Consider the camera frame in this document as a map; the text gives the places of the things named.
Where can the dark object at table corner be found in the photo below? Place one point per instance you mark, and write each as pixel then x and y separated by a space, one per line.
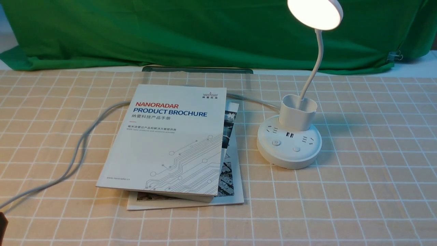
pixel 3 226

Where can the white Nanoradar product brochure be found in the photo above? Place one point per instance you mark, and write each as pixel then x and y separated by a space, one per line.
pixel 170 142

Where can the silver binder clip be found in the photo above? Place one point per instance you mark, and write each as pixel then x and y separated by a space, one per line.
pixel 394 56

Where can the white desk lamp with sockets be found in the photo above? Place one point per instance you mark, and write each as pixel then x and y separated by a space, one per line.
pixel 289 139

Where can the beige checkered tablecloth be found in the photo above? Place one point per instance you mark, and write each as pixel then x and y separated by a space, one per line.
pixel 374 182

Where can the lower photo-cover brochure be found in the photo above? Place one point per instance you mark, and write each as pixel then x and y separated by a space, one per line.
pixel 229 189

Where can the green backdrop cloth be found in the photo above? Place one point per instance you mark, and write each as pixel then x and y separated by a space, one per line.
pixel 256 34

